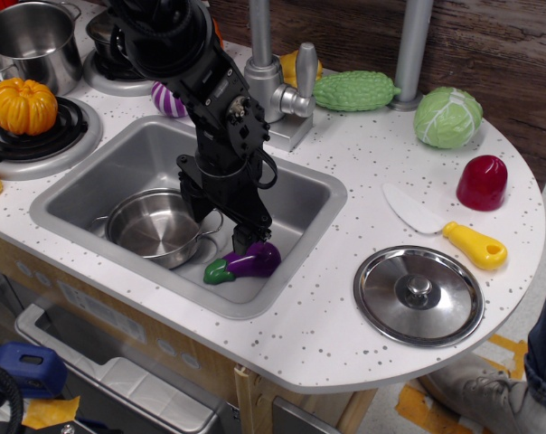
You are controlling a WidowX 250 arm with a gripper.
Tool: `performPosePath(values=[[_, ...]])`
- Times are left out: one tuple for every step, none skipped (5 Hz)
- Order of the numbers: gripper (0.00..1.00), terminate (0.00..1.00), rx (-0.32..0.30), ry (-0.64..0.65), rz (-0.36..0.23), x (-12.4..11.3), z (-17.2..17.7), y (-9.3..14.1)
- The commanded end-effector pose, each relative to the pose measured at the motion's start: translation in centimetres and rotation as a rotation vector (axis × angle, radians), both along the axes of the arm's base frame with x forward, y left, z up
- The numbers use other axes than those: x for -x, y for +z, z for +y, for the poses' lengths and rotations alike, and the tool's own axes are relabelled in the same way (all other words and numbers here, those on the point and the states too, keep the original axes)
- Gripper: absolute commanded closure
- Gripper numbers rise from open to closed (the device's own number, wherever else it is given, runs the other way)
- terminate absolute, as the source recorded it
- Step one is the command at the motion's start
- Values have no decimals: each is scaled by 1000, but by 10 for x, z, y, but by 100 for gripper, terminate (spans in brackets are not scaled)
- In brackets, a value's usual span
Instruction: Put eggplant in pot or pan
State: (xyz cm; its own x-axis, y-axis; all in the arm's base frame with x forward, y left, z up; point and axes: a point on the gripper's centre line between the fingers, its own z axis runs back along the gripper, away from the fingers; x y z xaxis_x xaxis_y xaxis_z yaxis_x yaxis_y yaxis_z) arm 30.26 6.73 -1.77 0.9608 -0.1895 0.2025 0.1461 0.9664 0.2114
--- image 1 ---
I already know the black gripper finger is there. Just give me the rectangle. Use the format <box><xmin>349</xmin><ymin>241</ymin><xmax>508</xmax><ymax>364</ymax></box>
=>
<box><xmin>232</xmin><ymin>224</ymin><xmax>260</xmax><ymax>256</ymax></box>
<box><xmin>180</xmin><ymin>183</ymin><xmax>214</xmax><ymax>222</ymax></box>

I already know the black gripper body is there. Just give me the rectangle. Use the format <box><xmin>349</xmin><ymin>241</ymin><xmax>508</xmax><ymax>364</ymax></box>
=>
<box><xmin>176</xmin><ymin>151</ymin><xmax>278</xmax><ymax>242</ymax></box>

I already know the purple toy eggplant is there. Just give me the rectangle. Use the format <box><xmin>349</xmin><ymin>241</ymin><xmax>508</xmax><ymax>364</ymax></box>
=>
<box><xmin>203</xmin><ymin>242</ymin><xmax>281</xmax><ymax>285</ymax></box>

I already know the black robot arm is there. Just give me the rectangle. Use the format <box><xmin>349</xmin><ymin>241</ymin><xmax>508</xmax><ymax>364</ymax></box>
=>
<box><xmin>107</xmin><ymin>1</ymin><xmax>277</xmax><ymax>255</ymax></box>

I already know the small steel pan in sink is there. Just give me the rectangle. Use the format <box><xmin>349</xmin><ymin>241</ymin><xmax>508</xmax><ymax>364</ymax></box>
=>
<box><xmin>89</xmin><ymin>188</ymin><xmax>224</xmax><ymax>269</ymax></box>

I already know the steel pot lid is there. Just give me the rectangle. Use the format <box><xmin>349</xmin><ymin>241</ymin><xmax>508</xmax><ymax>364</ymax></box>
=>
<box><xmin>353</xmin><ymin>246</ymin><xmax>485</xmax><ymax>347</ymax></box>

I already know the dark steel pot on burner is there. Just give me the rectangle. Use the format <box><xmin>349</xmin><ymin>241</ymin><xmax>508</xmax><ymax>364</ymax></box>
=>
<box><xmin>85</xmin><ymin>11</ymin><xmax>131</xmax><ymax>68</ymax></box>

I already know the tall steel pot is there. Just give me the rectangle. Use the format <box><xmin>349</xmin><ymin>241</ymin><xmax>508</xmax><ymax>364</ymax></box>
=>
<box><xmin>0</xmin><ymin>1</ymin><xmax>82</xmax><ymax>96</ymax></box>

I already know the grey sink basin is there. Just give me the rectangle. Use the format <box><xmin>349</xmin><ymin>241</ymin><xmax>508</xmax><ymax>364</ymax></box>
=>
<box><xmin>30</xmin><ymin>116</ymin><xmax>347</xmax><ymax>319</ymax></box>

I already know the grey toy faucet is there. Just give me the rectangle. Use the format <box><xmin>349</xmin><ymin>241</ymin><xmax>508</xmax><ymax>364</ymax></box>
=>
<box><xmin>244</xmin><ymin>0</ymin><xmax>318</xmax><ymax>152</ymax></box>

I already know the purple white striped toy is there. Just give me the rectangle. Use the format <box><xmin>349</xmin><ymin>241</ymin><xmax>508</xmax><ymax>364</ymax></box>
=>
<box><xmin>151</xmin><ymin>81</ymin><xmax>188</xmax><ymax>118</ymax></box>

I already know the front stove burner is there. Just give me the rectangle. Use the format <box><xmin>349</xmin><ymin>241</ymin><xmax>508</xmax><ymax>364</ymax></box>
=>
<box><xmin>0</xmin><ymin>97</ymin><xmax>103</xmax><ymax>181</ymax></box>

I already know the stove burner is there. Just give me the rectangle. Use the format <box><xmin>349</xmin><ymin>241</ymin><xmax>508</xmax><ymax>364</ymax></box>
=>
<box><xmin>0</xmin><ymin>97</ymin><xmax>103</xmax><ymax>181</ymax></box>
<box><xmin>83</xmin><ymin>50</ymin><xmax>153</xmax><ymax>97</ymax></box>

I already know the yellow toy vegetable behind faucet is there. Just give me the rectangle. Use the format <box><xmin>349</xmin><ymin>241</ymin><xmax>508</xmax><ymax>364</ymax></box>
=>
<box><xmin>279</xmin><ymin>50</ymin><xmax>323</xmax><ymax>89</ymax></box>

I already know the green toy bitter gourd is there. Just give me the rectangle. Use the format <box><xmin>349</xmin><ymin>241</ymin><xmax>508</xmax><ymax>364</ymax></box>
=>
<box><xmin>313</xmin><ymin>71</ymin><xmax>401</xmax><ymax>112</ymax></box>

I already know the back stove burner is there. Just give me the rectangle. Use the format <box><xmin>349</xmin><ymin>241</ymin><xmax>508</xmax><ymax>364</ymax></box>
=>
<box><xmin>83</xmin><ymin>50</ymin><xmax>153</xmax><ymax>97</ymax></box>

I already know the orange toy pumpkin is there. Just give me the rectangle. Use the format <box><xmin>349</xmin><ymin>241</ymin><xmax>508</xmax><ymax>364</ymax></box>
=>
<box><xmin>0</xmin><ymin>78</ymin><xmax>59</xmax><ymax>136</ymax></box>

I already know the green toy cabbage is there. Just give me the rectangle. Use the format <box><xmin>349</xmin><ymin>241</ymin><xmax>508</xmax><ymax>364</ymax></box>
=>
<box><xmin>413</xmin><ymin>87</ymin><xmax>484</xmax><ymax>149</ymax></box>

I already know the blue clamp device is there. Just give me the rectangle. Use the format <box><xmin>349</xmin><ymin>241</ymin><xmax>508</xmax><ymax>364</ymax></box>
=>
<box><xmin>0</xmin><ymin>342</ymin><xmax>68</xmax><ymax>399</ymax></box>

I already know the white yellow toy knife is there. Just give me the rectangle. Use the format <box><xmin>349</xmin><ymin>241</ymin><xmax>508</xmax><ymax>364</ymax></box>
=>
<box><xmin>381</xmin><ymin>184</ymin><xmax>508</xmax><ymax>270</ymax></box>

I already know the dark red toy pepper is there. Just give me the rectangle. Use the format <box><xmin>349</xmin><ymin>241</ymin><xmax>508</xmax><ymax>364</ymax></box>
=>
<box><xmin>456</xmin><ymin>155</ymin><xmax>508</xmax><ymax>212</ymax></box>

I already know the grey sneaker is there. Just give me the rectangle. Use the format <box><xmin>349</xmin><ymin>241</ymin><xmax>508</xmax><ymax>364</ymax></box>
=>
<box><xmin>419</xmin><ymin>355</ymin><xmax>546</xmax><ymax>433</ymax></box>

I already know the grey post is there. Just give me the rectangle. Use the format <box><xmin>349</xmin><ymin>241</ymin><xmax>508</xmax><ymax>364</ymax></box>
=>
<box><xmin>389</xmin><ymin>0</ymin><xmax>434</xmax><ymax>111</ymax></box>

